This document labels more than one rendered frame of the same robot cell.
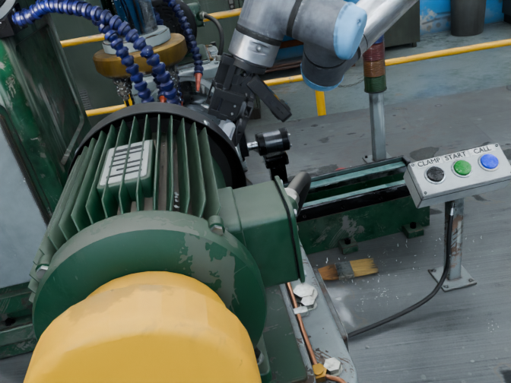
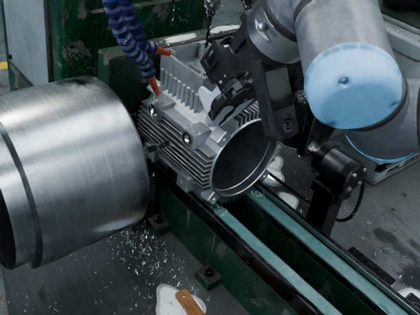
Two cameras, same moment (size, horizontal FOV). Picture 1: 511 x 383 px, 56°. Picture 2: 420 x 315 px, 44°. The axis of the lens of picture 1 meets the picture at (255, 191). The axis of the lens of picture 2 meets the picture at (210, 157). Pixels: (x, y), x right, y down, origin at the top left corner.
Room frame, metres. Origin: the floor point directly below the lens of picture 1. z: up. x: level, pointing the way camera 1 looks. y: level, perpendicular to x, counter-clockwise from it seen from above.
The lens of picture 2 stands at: (0.45, -0.49, 1.53)
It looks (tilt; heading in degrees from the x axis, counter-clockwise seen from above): 36 degrees down; 49
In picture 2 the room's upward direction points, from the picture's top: 9 degrees clockwise
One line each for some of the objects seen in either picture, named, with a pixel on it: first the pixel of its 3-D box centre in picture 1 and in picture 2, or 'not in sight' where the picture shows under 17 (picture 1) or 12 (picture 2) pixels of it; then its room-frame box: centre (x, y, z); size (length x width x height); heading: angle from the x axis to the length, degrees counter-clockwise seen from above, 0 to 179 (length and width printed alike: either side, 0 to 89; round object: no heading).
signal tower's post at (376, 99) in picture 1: (376, 96); not in sight; (1.30, -0.39, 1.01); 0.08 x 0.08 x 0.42; 4
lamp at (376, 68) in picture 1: (374, 66); not in sight; (1.30, -0.39, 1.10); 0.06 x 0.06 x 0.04
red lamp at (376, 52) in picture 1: (373, 49); not in sight; (1.30, -0.39, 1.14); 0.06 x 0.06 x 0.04
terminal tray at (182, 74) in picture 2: not in sight; (202, 76); (0.97, 0.16, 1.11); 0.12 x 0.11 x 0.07; 94
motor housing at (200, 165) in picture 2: not in sight; (209, 130); (0.97, 0.12, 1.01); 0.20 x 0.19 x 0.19; 94
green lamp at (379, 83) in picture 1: (375, 81); not in sight; (1.30, -0.39, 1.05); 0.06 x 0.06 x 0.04
